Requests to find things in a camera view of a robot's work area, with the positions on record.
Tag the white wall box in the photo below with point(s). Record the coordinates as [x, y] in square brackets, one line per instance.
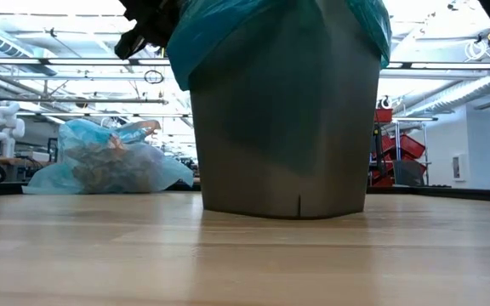
[459, 167]

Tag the silver ventilation duct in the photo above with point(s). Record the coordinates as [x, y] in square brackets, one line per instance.
[474, 91]

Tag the brown trash bin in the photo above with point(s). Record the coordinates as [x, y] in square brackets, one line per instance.
[283, 140]

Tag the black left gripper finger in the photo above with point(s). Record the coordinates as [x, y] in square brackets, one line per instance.
[128, 44]

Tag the red storage bin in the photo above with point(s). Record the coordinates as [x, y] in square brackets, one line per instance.
[406, 146]
[383, 115]

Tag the white robot figure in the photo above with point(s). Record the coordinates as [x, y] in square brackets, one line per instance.
[4, 127]

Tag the long overhead light bar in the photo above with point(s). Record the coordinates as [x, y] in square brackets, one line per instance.
[79, 61]

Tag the light blue trash bag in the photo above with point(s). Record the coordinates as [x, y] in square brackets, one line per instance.
[109, 161]

